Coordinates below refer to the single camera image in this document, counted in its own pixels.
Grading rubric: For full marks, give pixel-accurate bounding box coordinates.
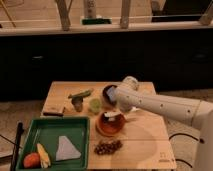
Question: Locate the white handled dish brush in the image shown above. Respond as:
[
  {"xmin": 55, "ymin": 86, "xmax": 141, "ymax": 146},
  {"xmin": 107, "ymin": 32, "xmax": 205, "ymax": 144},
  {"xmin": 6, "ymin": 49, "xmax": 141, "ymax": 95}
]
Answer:
[{"xmin": 104, "ymin": 112, "xmax": 120, "ymax": 121}]

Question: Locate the red orange bowl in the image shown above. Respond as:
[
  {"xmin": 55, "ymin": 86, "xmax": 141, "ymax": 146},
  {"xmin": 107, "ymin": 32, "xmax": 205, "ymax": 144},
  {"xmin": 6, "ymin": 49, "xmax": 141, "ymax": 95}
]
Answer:
[{"xmin": 96, "ymin": 112, "xmax": 126, "ymax": 137}]

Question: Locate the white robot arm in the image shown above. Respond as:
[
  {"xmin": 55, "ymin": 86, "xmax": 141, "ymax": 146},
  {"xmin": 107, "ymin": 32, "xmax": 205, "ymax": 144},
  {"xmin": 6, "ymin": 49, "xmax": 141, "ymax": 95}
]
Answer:
[{"xmin": 115, "ymin": 76, "xmax": 213, "ymax": 171}]

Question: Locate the dark bowl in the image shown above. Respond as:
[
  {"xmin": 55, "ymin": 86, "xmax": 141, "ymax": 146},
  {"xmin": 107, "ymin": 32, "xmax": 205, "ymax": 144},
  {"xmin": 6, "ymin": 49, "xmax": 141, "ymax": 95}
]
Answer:
[{"xmin": 102, "ymin": 85, "xmax": 117, "ymax": 106}]

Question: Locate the blue sponge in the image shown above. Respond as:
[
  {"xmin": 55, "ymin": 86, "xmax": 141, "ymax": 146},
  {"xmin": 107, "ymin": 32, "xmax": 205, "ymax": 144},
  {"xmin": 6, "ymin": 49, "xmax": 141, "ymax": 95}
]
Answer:
[{"xmin": 107, "ymin": 87, "xmax": 116, "ymax": 102}]

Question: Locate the light green cup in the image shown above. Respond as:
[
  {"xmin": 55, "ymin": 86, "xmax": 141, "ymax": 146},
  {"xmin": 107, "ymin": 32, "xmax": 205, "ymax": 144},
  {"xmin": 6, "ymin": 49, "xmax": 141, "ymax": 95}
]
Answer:
[{"xmin": 89, "ymin": 98, "xmax": 101, "ymax": 113}]

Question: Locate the green cucumber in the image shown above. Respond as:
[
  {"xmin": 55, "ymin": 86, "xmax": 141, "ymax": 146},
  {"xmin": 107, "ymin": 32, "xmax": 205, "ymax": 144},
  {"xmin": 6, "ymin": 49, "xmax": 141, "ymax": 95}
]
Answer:
[{"xmin": 68, "ymin": 89, "xmax": 93, "ymax": 99}]

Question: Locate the small brown pot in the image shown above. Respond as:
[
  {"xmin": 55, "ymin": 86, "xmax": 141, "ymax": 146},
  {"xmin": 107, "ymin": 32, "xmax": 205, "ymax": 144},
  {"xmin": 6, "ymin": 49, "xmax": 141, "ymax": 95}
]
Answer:
[{"xmin": 71, "ymin": 97, "xmax": 83, "ymax": 112}]

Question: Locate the brown wooden block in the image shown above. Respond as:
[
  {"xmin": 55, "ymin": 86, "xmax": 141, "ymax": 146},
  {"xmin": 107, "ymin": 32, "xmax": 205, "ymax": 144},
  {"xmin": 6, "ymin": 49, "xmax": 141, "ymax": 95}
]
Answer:
[{"xmin": 42, "ymin": 106, "xmax": 64, "ymax": 117}]

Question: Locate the bunch of brown grapes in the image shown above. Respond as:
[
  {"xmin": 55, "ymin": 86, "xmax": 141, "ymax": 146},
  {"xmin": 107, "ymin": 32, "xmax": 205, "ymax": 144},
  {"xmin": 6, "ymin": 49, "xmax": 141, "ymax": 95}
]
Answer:
[{"xmin": 94, "ymin": 140, "xmax": 123, "ymax": 155}]

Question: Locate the green base object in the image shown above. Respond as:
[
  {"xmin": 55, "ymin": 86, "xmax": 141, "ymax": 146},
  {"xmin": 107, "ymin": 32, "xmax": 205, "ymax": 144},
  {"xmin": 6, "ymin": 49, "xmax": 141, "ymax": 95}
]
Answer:
[{"xmin": 82, "ymin": 18, "xmax": 111, "ymax": 25}]

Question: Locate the grey cloth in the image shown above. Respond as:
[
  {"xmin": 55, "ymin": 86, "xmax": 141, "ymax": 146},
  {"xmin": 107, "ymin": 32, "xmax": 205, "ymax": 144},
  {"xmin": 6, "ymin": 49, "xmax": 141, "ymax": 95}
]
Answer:
[{"xmin": 56, "ymin": 136, "xmax": 81, "ymax": 161}]

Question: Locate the green plastic tray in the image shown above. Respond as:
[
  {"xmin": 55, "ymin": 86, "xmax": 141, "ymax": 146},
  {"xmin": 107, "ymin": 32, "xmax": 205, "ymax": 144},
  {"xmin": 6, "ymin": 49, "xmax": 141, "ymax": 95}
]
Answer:
[{"xmin": 15, "ymin": 117, "xmax": 90, "ymax": 171}]

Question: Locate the black pole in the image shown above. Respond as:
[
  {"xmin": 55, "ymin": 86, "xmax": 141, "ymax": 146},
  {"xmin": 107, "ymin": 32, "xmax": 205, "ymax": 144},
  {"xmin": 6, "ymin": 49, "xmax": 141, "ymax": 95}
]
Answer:
[{"xmin": 10, "ymin": 122, "xmax": 24, "ymax": 171}]

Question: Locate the red tomato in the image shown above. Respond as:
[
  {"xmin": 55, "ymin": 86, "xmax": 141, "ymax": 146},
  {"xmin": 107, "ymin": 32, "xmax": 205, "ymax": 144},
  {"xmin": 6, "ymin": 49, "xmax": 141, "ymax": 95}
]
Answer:
[{"xmin": 23, "ymin": 153, "xmax": 40, "ymax": 168}]

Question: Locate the black cable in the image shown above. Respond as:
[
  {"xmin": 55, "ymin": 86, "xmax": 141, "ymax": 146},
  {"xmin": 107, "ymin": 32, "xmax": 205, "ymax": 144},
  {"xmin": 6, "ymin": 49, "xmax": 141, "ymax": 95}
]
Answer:
[{"xmin": 168, "ymin": 132, "xmax": 201, "ymax": 171}]

